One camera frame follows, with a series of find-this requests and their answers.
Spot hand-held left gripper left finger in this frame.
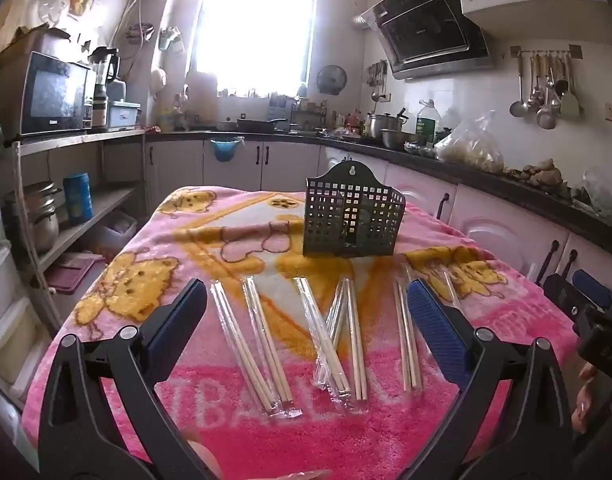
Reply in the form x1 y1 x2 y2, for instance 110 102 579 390
36 277 223 480

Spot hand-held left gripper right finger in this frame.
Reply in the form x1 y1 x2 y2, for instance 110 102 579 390
401 278 575 480

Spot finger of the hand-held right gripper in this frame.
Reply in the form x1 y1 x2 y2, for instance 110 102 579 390
572 269 612 312
542 274 587 322

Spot set of wooden chopsticks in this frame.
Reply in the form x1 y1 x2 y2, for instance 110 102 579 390
208 265 464 418

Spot black mesh utensil holder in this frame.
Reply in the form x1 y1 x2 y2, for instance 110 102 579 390
302 162 407 258

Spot row of hanging steel utensils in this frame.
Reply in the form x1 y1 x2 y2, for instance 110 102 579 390
508 45 584 131

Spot person's right hand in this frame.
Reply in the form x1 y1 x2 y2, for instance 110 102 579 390
572 362 601 433

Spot person's left hand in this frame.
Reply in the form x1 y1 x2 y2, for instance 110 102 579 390
187 441 333 480

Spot black kitchen countertop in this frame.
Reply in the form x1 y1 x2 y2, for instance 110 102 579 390
145 127 612 233

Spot bag of green vegetables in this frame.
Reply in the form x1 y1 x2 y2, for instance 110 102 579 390
573 167 612 221

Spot white lower kitchen cabinets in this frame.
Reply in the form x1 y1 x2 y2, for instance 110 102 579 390
145 137 612 286

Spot white storage container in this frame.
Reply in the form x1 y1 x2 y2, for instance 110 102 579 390
88 210 138 256

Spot purple tray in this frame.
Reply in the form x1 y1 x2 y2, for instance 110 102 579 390
45 254 108 295

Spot pile of ginger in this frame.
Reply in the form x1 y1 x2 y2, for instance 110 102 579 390
505 158 571 192

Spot pink printed blanket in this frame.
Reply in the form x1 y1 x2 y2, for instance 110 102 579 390
23 185 579 480

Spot blue canister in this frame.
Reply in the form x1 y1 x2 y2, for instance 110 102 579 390
62 172 95 225

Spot clear plastic bag of food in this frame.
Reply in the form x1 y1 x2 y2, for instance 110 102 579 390
434 110 505 175

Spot stacked steel pots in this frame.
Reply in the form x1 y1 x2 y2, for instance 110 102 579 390
5 181 63 255

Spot blue hanging bin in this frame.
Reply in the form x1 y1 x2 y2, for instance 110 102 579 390
209 137 240 163

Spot foil package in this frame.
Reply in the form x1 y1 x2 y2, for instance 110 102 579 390
403 141 437 159

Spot plastic drawer unit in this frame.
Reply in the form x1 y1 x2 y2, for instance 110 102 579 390
0 175 42 386

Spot steel bowl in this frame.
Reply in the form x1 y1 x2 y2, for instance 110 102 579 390
381 129 419 151

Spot large clear oil bottle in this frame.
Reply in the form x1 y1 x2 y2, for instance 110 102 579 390
415 100 443 147

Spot steel pot with lid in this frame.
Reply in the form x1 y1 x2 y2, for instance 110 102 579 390
368 109 409 139

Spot metal shelf rack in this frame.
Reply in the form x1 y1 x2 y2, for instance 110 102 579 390
11 129 148 321

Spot grey-blue plastic box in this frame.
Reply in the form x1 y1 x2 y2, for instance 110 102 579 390
107 101 142 129

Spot spice rack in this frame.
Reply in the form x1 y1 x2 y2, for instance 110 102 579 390
288 99 329 131

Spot small hanging kitchen tools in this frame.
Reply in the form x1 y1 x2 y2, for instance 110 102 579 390
367 59 390 103

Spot black microwave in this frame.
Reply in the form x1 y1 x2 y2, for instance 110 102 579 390
20 51 98 137

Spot blender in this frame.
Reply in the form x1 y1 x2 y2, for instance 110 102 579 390
88 46 122 129

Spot green hanging holder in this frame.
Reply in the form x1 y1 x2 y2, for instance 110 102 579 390
157 26 183 53

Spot black range hood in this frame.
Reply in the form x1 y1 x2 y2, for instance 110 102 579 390
356 0 493 81

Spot bright kitchen window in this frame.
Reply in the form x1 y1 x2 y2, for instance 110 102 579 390
188 0 319 98

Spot cardboard box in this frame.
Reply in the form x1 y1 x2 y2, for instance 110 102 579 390
0 25 73 68

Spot clear round lid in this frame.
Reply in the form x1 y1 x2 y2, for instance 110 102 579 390
38 0 73 26

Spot black wall fan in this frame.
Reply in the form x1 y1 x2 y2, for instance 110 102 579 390
316 64 348 96

